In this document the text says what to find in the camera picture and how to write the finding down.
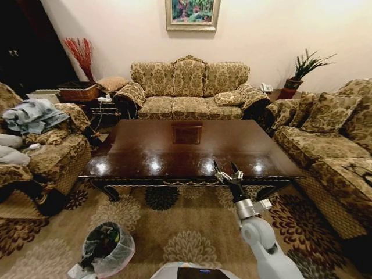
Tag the narrow floral cushion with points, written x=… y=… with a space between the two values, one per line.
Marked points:
x=303 y=109

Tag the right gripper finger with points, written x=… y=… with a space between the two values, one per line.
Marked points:
x=236 y=173
x=220 y=173

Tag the large floral square cushion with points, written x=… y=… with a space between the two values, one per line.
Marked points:
x=331 y=113

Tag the dark wooden cabinet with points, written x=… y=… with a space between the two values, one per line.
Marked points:
x=26 y=46

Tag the white pillow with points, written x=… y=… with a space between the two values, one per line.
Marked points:
x=13 y=155
x=10 y=141

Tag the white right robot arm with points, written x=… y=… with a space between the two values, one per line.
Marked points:
x=261 y=241

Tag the dark wooden coffee table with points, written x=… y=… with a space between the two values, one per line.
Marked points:
x=186 y=154

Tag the framed colourful painting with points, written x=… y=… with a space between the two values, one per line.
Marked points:
x=191 y=13

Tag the green potted plant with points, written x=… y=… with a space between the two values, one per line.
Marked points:
x=302 y=68

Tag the red dried branches bunch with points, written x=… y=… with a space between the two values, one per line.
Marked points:
x=82 y=56

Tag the patterned beige floor rug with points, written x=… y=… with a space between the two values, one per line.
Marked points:
x=174 y=229

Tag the white robot front shell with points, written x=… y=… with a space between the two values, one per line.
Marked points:
x=197 y=271

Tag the white power strip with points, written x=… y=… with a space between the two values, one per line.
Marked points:
x=104 y=98

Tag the long floral patterned sofa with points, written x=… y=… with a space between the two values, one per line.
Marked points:
x=328 y=151

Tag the small white gadget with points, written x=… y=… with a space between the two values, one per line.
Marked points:
x=35 y=146

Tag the dark side table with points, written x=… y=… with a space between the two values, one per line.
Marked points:
x=103 y=113

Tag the golden dotted cushion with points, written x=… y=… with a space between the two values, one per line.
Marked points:
x=112 y=83

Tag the small floral sofa cushion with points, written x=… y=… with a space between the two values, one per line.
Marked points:
x=229 y=98

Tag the trash bin with clear bag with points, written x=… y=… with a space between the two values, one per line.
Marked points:
x=109 y=250

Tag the three-seat floral patterned sofa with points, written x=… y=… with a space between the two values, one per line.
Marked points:
x=190 y=93

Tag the pale blue cloth pile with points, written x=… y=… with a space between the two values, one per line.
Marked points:
x=32 y=116

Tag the brown wicker basket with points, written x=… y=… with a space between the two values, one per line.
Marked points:
x=80 y=91

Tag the reddish wooden corner table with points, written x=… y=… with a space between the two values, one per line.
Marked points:
x=280 y=94

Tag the floral patterned armchair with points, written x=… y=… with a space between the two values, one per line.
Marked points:
x=55 y=157

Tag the white storage box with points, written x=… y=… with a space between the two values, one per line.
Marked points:
x=43 y=95

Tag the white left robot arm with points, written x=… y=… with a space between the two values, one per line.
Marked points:
x=76 y=271

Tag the white desk telephone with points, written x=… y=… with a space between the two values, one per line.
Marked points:
x=266 y=87

